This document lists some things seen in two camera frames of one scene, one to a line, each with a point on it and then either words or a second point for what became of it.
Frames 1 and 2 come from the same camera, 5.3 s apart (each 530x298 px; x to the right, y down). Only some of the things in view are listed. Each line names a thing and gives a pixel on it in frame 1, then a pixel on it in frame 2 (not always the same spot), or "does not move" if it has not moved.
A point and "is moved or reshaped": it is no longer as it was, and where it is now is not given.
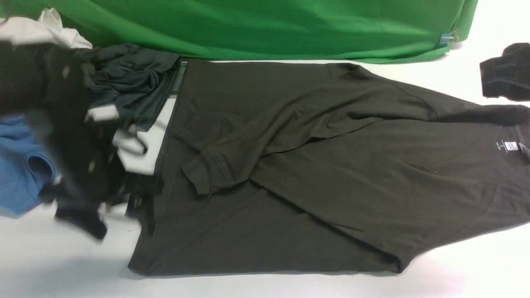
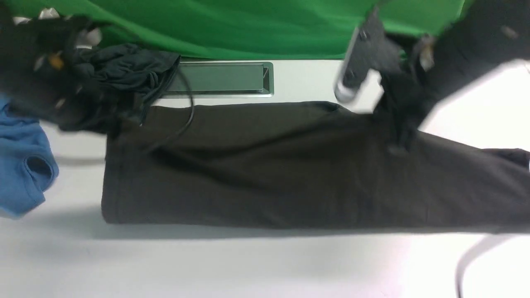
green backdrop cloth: [353, 31] does not move
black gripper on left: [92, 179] -> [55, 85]
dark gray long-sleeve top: [266, 167] is moved or reshaped
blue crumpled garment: [25, 169] does not move
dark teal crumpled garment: [134, 79] does not move
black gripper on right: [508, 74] -> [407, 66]
